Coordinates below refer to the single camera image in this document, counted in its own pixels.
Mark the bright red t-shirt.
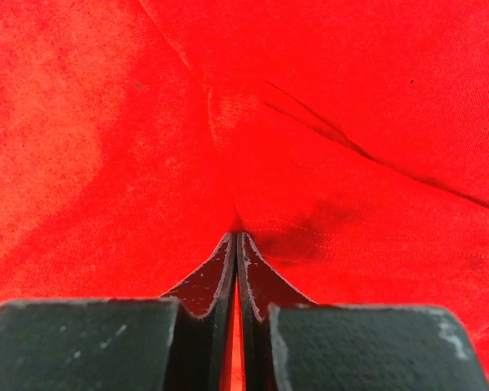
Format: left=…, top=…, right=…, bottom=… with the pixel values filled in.
left=0, top=1, right=489, bottom=379

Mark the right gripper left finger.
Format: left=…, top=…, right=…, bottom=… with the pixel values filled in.
left=0, top=234, right=236, bottom=390

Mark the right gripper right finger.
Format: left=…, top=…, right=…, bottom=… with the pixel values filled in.
left=236, top=233, right=489, bottom=391

